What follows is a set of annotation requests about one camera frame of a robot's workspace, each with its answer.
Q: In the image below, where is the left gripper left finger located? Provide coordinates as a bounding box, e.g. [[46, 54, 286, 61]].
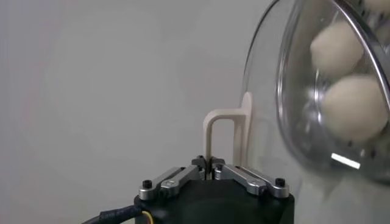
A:
[[138, 155, 208, 201]]

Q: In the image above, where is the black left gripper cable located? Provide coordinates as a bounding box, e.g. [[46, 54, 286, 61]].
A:
[[81, 205, 155, 224]]

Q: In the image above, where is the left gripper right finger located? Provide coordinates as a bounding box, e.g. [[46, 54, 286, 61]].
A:
[[210, 156, 290, 198]]

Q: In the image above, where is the glass lid with cream handle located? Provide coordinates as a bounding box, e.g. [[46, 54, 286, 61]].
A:
[[202, 0, 390, 224]]

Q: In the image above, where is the white steamed baozi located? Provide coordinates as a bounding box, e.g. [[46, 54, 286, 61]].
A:
[[310, 20, 365, 77], [321, 74, 389, 144]]

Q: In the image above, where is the steel perforated steamer basket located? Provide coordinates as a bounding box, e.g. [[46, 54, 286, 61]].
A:
[[275, 0, 390, 185]]

